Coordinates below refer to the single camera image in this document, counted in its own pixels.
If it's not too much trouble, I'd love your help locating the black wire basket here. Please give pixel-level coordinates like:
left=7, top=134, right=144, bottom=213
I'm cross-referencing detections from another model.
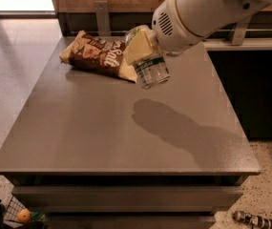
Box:
left=0, top=198, right=50, bottom=229

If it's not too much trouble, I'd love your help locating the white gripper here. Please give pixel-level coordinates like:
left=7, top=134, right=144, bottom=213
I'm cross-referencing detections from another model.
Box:
left=123, top=0, right=201, bottom=65

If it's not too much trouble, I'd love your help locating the grey table with drawers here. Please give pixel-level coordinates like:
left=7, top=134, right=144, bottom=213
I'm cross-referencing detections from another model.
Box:
left=0, top=45, right=260, bottom=229

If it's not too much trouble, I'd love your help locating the black white striped object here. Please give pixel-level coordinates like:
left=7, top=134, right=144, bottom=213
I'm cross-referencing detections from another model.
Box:
left=232, top=211, right=272, bottom=229

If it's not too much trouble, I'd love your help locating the left metal bracket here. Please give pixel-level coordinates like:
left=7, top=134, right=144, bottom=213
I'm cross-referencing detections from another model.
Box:
left=94, top=0, right=111, bottom=36

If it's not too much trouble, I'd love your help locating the right metal bracket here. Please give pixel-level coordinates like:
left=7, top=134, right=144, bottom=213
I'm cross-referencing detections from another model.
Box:
left=228, top=16, right=251, bottom=46

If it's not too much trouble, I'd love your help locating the orange fruit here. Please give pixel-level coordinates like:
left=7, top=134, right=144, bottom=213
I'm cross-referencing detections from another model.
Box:
left=17, top=209, right=31, bottom=223

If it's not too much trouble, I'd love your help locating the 7up soda can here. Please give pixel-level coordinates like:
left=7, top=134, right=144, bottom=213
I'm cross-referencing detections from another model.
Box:
left=126, top=25, right=170, bottom=89

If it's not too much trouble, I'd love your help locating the grey counter ledge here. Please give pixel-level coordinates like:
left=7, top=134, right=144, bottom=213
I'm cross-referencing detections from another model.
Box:
left=203, top=38, right=272, bottom=52

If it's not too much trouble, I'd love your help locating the brown chip bag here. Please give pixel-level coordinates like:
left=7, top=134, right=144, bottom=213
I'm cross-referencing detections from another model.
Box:
left=59, top=31, right=137, bottom=82

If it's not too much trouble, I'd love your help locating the metal bracket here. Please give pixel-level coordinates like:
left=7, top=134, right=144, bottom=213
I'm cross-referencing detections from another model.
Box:
left=94, top=0, right=111, bottom=36
left=228, top=16, right=251, bottom=46

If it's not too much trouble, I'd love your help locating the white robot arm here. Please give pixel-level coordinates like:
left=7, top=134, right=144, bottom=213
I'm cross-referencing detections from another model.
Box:
left=124, top=0, right=272, bottom=65

